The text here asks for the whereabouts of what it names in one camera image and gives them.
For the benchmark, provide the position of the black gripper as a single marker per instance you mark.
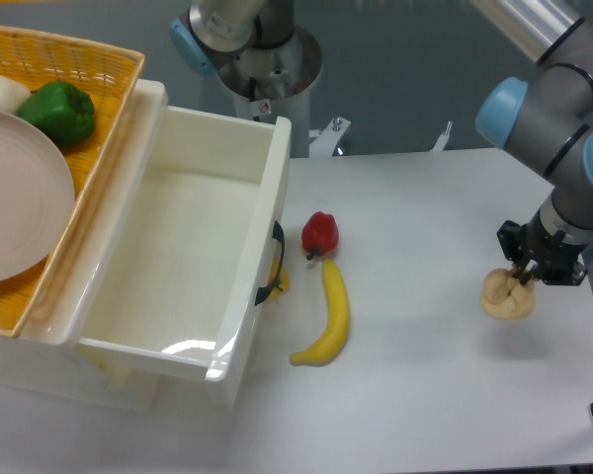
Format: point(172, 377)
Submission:
point(537, 255)

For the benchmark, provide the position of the round bread roll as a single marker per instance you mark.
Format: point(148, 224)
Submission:
point(503, 297)

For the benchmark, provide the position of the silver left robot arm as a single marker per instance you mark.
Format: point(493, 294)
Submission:
point(210, 34)

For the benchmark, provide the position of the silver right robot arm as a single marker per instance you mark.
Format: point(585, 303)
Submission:
point(542, 124)

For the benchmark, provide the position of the yellow object under drawer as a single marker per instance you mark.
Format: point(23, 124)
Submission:
point(284, 280)

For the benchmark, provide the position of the open white upper drawer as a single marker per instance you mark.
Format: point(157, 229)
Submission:
point(178, 295)

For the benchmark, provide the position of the white drawer cabinet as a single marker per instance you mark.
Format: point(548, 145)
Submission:
point(47, 357)

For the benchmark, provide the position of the beige round plate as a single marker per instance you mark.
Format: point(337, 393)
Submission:
point(37, 196)

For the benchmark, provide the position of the yellow banana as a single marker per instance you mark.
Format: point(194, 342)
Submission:
point(336, 333)

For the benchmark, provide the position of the red bell pepper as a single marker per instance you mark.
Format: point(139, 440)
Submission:
point(320, 235)

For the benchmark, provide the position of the yellow woven basket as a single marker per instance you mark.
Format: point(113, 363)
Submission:
point(108, 74)

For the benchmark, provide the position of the green bell pepper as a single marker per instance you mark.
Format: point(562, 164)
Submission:
point(64, 113)

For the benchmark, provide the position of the white onion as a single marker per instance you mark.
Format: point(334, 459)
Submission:
point(12, 95)

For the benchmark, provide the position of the black drawer handle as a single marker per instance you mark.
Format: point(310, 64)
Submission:
point(275, 283)

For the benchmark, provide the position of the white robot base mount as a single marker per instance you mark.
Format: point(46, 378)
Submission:
point(267, 84)

